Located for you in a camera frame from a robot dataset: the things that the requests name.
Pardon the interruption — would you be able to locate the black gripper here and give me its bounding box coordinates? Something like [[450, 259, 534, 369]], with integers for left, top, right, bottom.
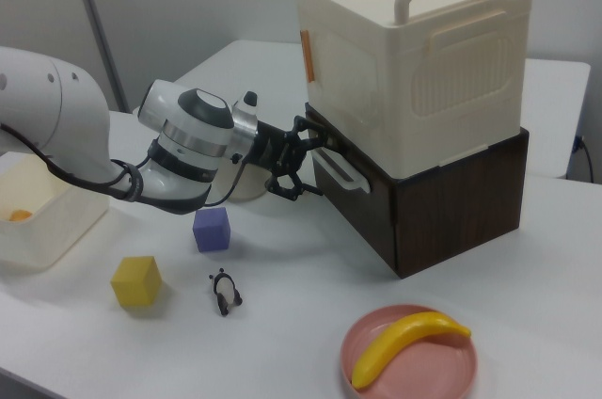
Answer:
[[247, 115, 341, 204]]

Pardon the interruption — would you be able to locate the wooden drawer with white handle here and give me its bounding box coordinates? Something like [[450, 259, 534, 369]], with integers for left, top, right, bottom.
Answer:
[[308, 126, 399, 262]]

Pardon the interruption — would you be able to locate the dark wood drawer cabinet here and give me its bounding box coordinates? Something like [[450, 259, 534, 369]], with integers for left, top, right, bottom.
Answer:
[[304, 102, 531, 280]]

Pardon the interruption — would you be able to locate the cream open plastic container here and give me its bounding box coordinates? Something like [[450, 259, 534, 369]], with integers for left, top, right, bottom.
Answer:
[[0, 151, 112, 271]]

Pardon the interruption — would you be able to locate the beige round bowl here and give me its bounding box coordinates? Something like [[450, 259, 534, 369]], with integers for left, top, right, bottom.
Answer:
[[219, 164, 275, 205]]

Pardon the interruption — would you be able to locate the purple foam cube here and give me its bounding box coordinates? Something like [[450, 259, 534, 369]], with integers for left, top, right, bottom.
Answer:
[[192, 206, 233, 254]]

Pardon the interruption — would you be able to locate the cream plastic storage box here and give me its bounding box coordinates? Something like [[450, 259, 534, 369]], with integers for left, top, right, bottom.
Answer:
[[291, 0, 534, 180]]

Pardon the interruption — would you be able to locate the small panda figurine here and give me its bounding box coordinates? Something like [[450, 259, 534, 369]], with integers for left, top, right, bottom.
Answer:
[[207, 267, 245, 317]]

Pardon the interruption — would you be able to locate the yellow toy banana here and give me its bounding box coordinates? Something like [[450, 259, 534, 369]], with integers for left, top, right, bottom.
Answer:
[[351, 310, 473, 391]]

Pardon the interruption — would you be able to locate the yellow foam cube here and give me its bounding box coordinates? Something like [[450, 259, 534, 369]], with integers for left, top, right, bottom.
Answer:
[[109, 255, 164, 309]]

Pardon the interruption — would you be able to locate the pink round plate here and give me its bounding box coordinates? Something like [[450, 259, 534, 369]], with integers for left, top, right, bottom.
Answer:
[[341, 303, 479, 399]]

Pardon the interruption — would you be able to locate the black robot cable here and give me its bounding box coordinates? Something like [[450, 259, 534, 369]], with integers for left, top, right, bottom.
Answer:
[[0, 120, 246, 208]]

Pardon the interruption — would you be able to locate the grey partition post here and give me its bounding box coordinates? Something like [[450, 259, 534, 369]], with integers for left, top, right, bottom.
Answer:
[[69, 0, 127, 114]]

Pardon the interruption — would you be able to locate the black wall cable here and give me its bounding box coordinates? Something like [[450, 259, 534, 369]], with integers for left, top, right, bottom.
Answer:
[[573, 134, 595, 183]]

